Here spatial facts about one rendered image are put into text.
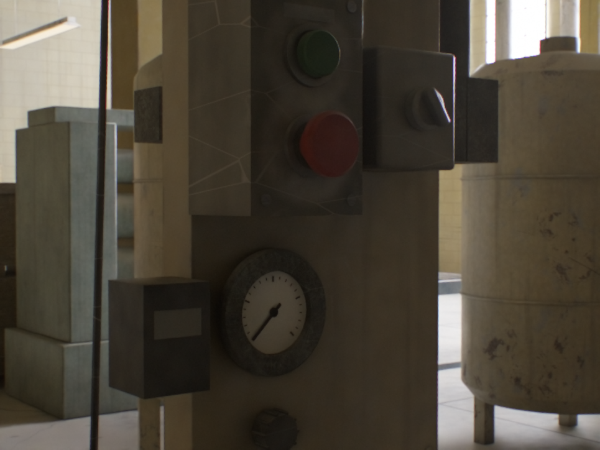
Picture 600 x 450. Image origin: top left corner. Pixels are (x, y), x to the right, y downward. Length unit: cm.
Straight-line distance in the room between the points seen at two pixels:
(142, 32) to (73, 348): 283
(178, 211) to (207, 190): 4
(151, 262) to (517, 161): 234
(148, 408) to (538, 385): 228
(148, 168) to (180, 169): 343
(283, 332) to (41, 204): 642
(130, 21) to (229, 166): 766
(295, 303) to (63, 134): 608
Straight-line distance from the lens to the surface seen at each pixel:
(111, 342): 65
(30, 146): 729
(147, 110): 76
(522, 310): 555
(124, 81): 829
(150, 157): 408
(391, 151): 67
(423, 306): 79
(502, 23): 933
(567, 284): 550
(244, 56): 60
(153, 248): 406
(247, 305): 67
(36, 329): 726
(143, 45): 816
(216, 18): 63
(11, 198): 794
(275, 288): 68
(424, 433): 81
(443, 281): 705
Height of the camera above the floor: 148
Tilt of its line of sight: 2 degrees down
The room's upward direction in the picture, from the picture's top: straight up
